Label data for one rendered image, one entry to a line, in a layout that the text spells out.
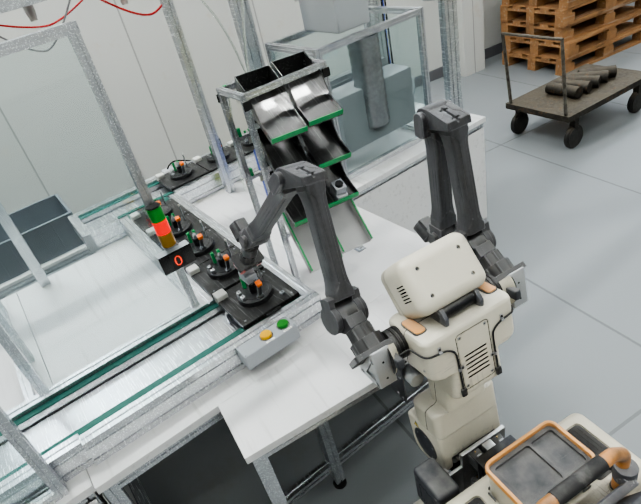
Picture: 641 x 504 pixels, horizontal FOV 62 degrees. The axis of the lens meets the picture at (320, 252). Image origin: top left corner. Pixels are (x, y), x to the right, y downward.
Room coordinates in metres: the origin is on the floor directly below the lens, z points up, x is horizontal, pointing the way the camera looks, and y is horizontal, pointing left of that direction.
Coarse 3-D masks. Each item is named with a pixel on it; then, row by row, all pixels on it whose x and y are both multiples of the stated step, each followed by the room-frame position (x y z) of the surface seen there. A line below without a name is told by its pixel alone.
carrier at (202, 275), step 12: (228, 252) 1.94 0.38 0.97; (204, 264) 1.89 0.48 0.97; (216, 264) 1.84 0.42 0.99; (192, 276) 1.83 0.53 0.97; (204, 276) 1.80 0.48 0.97; (216, 276) 1.76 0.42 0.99; (228, 276) 1.75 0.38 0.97; (204, 288) 1.72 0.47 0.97; (216, 288) 1.70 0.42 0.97; (228, 288) 1.69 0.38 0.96
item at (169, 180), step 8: (184, 160) 2.96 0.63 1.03; (184, 168) 2.94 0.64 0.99; (192, 168) 2.91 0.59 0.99; (200, 168) 2.93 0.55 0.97; (160, 176) 2.92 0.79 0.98; (168, 176) 2.93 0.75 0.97; (176, 176) 2.85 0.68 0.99; (184, 176) 2.84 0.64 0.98; (192, 176) 2.84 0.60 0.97; (200, 176) 2.83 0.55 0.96; (168, 184) 2.82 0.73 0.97; (176, 184) 2.79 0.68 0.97; (184, 184) 2.78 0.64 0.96
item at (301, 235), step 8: (288, 224) 1.72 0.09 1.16; (304, 224) 1.76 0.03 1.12; (296, 232) 1.73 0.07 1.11; (304, 232) 1.73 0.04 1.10; (296, 240) 1.67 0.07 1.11; (304, 240) 1.71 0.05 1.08; (312, 240) 1.71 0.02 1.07; (304, 248) 1.69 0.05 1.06; (312, 248) 1.69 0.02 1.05; (304, 256) 1.63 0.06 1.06; (312, 256) 1.66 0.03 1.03; (312, 264) 1.64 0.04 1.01; (312, 272) 1.62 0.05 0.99
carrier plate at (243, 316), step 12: (264, 276) 1.70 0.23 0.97; (276, 276) 1.68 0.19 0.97; (276, 288) 1.60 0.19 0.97; (288, 288) 1.58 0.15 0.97; (228, 300) 1.60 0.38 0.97; (276, 300) 1.53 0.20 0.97; (288, 300) 1.53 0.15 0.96; (228, 312) 1.54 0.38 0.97; (240, 312) 1.52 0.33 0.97; (252, 312) 1.50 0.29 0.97; (264, 312) 1.48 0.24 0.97; (240, 324) 1.46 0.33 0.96; (252, 324) 1.45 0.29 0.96
